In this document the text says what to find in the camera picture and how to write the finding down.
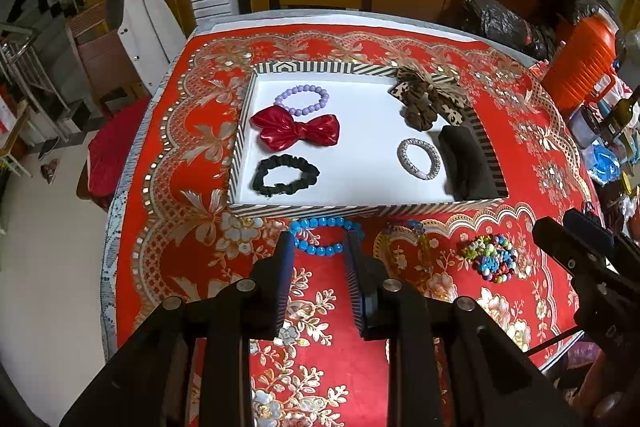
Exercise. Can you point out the red cushioned stool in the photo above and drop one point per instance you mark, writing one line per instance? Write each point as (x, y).
(110, 147)

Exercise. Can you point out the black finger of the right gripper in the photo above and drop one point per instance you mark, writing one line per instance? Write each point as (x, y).
(595, 281)
(617, 248)

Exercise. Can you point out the blue plastic bag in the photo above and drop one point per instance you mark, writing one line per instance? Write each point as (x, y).
(602, 164)

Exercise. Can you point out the orange water jug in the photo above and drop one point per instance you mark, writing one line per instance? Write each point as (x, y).
(582, 71)

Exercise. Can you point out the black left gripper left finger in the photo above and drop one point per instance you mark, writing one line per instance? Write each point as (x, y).
(269, 299)

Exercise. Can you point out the dark glass bottle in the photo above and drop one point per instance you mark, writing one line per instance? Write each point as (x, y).
(620, 115)

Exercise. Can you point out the black plastic bag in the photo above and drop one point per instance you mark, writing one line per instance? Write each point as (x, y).
(492, 20)

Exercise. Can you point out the red satin bow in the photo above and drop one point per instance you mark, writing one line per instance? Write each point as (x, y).
(278, 130)

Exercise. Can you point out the striped white tray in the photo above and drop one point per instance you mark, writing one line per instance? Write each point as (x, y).
(379, 166)

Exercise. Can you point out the black scrunchie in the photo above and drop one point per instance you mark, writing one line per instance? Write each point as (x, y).
(308, 175)

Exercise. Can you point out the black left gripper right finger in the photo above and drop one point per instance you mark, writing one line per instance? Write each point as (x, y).
(365, 275)

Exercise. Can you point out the red floral tablecloth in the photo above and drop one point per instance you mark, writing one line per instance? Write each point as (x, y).
(171, 232)

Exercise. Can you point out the black hair clip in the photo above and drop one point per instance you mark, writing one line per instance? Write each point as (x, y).
(465, 164)

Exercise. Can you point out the leopard brown hair bow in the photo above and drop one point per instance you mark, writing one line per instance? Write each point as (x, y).
(429, 95)

